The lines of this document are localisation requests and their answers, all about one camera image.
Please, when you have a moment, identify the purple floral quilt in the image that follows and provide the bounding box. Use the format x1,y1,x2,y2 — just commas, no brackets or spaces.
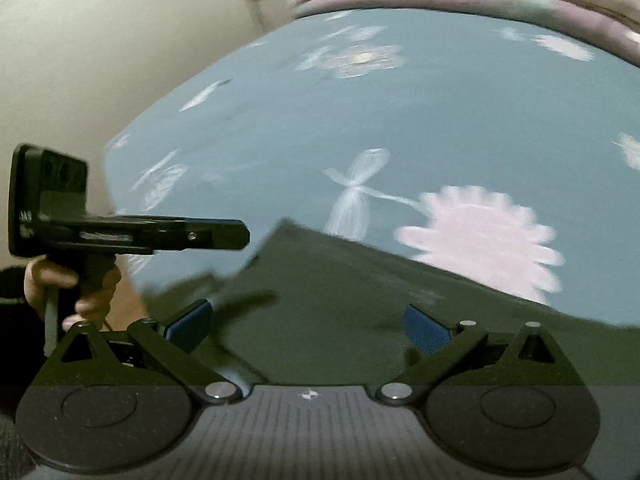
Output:
295,0,640,68

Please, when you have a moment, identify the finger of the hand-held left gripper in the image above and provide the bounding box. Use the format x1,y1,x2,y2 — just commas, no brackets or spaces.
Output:
155,217,251,252

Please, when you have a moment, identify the person's left hand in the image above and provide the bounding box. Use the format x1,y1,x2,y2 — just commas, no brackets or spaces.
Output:
24,257,124,332

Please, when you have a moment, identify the dark green long-sleeved top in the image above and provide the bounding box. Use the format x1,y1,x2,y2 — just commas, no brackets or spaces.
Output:
142,217,640,386

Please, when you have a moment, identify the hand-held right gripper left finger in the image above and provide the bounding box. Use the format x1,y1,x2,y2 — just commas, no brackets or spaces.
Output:
40,300,243,404

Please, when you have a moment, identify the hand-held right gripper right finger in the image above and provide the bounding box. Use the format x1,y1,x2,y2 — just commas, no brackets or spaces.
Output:
376,302,576,405

